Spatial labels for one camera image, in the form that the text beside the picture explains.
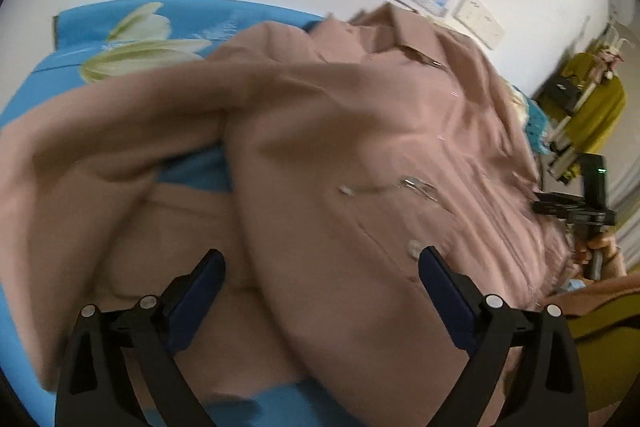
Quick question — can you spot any blue floral bedsheet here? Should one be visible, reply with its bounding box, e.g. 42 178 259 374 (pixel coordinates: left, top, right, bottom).
0 0 551 427

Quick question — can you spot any olive yellow garment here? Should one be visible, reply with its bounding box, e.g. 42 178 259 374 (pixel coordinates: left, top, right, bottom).
562 52 628 155

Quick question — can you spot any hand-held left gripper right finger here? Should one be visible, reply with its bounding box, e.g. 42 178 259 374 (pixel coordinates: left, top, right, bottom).
417 246 588 427

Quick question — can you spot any white wall socket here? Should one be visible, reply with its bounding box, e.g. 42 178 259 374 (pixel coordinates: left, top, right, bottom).
452 0 503 50

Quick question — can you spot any pink jacket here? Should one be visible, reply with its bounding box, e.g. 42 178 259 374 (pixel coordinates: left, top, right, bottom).
0 2 576 427

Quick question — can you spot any person's right forearm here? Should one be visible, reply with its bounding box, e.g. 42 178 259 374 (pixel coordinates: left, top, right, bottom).
550 274 640 318

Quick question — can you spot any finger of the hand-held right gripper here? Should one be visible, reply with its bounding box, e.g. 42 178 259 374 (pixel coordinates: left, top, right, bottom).
532 192 586 215

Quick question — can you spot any person's right hand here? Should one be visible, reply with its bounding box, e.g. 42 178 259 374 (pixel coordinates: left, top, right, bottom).
574 231 627 279

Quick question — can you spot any black bag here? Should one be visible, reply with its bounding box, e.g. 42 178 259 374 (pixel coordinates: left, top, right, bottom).
536 74 587 116

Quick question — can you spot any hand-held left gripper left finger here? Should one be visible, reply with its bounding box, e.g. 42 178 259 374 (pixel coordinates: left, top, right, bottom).
54 248 227 427

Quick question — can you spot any white clothes rack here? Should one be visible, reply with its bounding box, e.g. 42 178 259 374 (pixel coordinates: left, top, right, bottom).
545 22 626 188

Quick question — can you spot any person's olive clothing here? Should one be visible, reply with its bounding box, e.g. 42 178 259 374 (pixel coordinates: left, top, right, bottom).
567 297 640 418

